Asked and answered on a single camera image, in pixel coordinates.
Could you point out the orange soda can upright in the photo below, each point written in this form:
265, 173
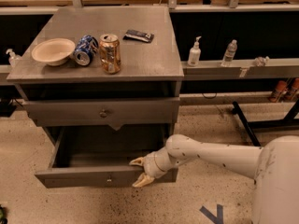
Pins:
110, 55

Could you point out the orange bottle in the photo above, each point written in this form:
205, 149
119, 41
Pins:
292, 90
277, 91

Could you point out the grey wooden drawer cabinet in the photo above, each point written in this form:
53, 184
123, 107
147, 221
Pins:
148, 70

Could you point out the grey top drawer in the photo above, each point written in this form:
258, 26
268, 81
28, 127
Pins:
112, 112

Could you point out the orange bottle left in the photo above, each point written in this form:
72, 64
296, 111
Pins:
277, 91

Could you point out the white bowl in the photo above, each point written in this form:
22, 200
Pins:
53, 52

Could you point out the white pump lotion bottle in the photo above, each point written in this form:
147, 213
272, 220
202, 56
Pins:
194, 53

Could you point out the black metal stand frame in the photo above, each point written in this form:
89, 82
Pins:
289, 121

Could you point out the crumpled white paper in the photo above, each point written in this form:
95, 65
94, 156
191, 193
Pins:
261, 61

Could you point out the orange bottle right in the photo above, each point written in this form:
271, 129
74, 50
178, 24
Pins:
292, 90

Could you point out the blue soda can lying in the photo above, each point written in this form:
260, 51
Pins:
85, 50

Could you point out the grey drawer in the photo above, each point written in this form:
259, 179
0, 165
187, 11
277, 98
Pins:
112, 112
99, 156

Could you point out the dark snack bar wrapper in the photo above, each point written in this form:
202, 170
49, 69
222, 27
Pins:
139, 36

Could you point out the clear water bottle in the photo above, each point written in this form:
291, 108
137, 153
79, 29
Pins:
229, 53

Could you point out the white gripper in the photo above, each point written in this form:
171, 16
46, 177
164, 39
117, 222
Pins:
150, 165

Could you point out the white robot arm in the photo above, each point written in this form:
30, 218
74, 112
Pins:
274, 168

